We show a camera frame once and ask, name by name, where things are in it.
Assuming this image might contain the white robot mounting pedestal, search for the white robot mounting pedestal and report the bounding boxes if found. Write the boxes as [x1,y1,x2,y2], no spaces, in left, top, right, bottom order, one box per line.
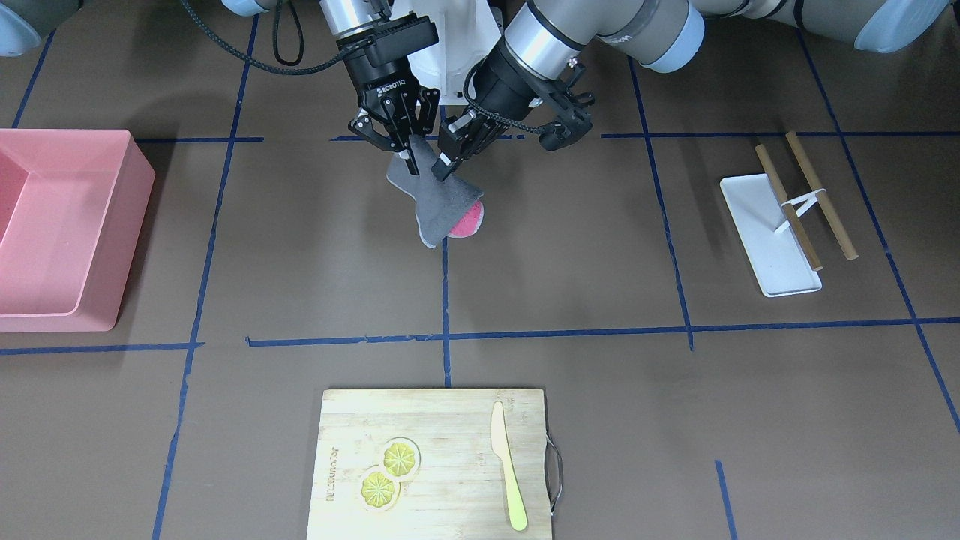
[391,1,502,106]

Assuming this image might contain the yellow plastic knife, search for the yellow plastic knife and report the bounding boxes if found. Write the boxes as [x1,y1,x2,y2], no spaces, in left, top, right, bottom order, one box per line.
[490,402,529,531]

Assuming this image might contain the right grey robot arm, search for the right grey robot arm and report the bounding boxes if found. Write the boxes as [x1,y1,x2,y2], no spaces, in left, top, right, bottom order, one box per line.
[181,1,440,176]

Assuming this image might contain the white rectangular tray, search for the white rectangular tray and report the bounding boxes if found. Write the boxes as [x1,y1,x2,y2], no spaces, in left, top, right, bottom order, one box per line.
[720,173,822,298]

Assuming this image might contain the bamboo cutting board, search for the bamboo cutting board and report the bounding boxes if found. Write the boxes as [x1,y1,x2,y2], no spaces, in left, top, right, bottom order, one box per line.
[306,388,554,539]

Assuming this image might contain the grey pink cleaning cloth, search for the grey pink cleaning cloth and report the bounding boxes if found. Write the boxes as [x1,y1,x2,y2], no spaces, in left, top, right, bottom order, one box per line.
[386,137,485,248]

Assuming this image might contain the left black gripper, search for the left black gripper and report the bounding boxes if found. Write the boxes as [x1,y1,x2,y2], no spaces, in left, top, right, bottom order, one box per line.
[432,57,596,182]

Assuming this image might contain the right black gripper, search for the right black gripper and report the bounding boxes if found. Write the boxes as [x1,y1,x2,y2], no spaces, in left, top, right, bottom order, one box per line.
[336,16,439,176]

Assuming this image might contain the pink plastic bin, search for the pink plastic bin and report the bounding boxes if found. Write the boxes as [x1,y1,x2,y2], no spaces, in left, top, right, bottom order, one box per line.
[1,127,155,334]

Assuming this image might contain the brown stick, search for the brown stick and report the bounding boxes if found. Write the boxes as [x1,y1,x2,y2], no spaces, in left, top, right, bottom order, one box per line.
[754,144,823,272]
[785,132,860,261]

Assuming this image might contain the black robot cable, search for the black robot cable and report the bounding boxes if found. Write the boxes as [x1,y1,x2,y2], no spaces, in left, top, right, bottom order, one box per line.
[178,0,353,76]

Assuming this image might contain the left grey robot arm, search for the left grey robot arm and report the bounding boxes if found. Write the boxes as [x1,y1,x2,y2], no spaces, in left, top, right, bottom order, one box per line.
[432,1,947,181]

